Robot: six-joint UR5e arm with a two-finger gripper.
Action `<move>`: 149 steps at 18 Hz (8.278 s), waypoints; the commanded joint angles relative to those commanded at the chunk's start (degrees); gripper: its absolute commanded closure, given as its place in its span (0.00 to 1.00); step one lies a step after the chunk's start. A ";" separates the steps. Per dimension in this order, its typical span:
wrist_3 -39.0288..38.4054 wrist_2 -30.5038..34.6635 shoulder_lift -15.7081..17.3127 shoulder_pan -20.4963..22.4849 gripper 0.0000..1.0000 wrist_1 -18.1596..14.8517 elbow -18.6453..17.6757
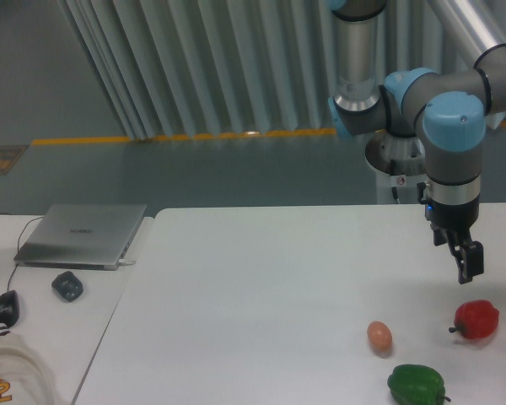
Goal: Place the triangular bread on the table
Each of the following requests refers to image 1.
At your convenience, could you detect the black pedestal cable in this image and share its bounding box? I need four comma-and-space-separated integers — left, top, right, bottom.
389, 159, 402, 205

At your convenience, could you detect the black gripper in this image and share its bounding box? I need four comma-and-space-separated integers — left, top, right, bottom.
417, 181, 484, 284

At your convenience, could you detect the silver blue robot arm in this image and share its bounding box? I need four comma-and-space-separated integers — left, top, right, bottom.
326, 1, 506, 284

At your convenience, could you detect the brown egg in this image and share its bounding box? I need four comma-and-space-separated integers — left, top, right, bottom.
367, 321, 393, 352

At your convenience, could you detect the silver closed laptop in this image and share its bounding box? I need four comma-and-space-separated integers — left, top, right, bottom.
14, 204, 146, 271

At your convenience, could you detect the red bell pepper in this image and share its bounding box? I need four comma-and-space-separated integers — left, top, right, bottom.
449, 300, 500, 340

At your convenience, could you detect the green bell pepper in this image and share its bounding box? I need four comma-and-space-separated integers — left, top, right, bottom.
387, 364, 451, 404

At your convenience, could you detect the black power adapter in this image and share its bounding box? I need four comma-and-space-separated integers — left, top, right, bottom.
51, 271, 83, 303

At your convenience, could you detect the black laptop cable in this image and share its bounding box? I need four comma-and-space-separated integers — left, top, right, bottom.
0, 213, 46, 251

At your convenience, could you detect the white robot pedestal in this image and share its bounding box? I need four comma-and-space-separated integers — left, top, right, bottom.
365, 132, 427, 204

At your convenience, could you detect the black computer mouse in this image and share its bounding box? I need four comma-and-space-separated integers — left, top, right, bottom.
0, 290, 20, 327

